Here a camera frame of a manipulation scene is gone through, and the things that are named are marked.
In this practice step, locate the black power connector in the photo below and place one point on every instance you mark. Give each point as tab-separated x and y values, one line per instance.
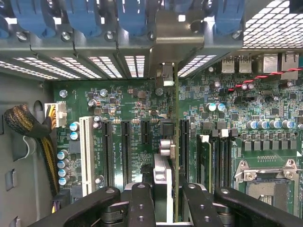
62	196

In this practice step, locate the blue card retention latch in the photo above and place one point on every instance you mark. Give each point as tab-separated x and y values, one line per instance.
131	16
82	16
33	16
228	16
3	28

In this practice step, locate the open black PC case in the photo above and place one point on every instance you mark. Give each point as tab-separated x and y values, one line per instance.
23	94

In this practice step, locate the green motherboard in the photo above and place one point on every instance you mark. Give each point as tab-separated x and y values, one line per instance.
118	108

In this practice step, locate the black RAM slot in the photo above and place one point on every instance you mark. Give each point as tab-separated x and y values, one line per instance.
216	163
226	163

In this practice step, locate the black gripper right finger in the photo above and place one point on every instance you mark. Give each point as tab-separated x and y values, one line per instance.
201	208

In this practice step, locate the silver rear port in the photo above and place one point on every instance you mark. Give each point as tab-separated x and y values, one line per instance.
270	63
245	65
228	65
290	66

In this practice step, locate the white expansion slot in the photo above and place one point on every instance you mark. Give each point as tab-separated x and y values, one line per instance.
86	153

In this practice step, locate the short black expansion slot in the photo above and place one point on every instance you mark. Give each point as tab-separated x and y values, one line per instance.
145	132

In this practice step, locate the white power connector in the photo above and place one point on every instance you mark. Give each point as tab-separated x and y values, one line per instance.
60	113

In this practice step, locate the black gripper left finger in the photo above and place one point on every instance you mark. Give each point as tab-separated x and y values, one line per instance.
142	208

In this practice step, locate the CPU socket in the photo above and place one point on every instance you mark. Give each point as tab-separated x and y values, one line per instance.
267	191

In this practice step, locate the blue top capacitor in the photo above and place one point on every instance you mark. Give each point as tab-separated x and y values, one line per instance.
64	181
63	163
220	107
210	107
63	172
75	136
63	154
74	126

